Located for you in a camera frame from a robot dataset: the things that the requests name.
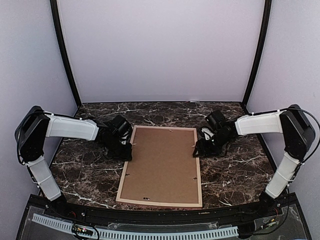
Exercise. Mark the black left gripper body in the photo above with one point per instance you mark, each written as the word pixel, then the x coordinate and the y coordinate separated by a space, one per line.
pixel 116 151

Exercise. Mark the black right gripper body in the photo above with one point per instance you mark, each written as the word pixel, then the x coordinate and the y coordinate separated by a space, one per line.
pixel 214 147

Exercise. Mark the brown cardboard backing board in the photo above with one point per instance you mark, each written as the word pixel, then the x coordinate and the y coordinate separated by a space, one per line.
pixel 162 162

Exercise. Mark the pink wooden picture frame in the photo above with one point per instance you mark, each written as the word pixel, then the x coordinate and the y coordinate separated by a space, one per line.
pixel 200 185

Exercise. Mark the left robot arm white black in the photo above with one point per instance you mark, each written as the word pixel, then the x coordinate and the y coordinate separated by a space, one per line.
pixel 38 125

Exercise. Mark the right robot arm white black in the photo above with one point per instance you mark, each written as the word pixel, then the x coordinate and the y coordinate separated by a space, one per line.
pixel 292 122

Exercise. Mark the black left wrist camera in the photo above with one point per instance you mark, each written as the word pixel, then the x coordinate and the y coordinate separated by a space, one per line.
pixel 121 128

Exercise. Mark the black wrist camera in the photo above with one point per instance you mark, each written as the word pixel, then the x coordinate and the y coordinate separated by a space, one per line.
pixel 121 128
pixel 216 120

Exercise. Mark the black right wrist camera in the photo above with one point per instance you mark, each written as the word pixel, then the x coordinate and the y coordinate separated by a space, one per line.
pixel 216 120

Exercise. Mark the black front table rail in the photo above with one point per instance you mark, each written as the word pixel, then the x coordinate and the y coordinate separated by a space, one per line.
pixel 234 215

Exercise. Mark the white slotted cable duct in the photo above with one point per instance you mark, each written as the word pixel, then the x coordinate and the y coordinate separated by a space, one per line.
pixel 134 232

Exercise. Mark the black right corner post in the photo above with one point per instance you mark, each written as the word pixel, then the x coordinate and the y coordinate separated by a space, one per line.
pixel 258 52

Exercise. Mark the black corner post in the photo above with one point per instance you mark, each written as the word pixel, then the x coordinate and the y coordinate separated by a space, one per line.
pixel 63 52
pixel 258 52

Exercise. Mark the black left corner post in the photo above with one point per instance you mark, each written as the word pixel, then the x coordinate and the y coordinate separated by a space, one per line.
pixel 63 52

